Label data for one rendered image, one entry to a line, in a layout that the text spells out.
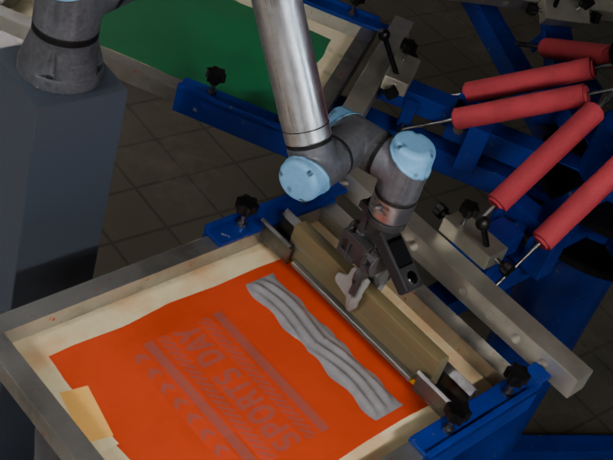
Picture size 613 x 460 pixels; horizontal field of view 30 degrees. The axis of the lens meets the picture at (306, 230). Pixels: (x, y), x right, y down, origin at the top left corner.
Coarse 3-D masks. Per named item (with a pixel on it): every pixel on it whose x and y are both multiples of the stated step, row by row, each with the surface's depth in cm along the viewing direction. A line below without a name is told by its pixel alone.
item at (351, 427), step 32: (352, 352) 204; (320, 384) 197; (384, 384) 200; (352, 416) 193; (384, 416) 195; (128, 448) 176; (160, 448) 178; (192, 448) 180; (320, 448) 186; (352, 448) 188
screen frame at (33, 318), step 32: (160, 256) 205; (192, 256) 207; (224, 256) 214; (96, 288) 195; (128, 288) 199; (0, 320) 184; (32, 320) 186; (64, 320) 192; (448, 320) 212; (0, 352) 179; (480, 352) 208; (32, 384) 176; (32, 416) 175; (64, 416) 174; (64, 448) 170
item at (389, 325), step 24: (312, 240) 208; (312, 264) 210; (336, 264) 205; (336, 288) 207; (360, 312) 204; (384, 312) 199; (384, 336) 201; (408, 336) 197; (408, 360) 198; (432, 360) 194
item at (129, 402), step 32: (224, 288) 208; (288, 288) 212; (160, 320) 198; (192, 320) 200; (256, 320) 204; (320, 320) 208; (64, 352) 187; (96, 352) 189; (288, 352) 200; (96, 384) 184; (128, 384) 186; (128, 416) 181; (160, 416) 183
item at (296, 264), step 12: (300, 264) 212; (312, 276) 211; (324, 288) 209; (336, 300) 207; (348, 312) 206; (360, 324) 204; (372, 336) 203; (384, 348) 201; (396, 360) 200; (408, 372) 198
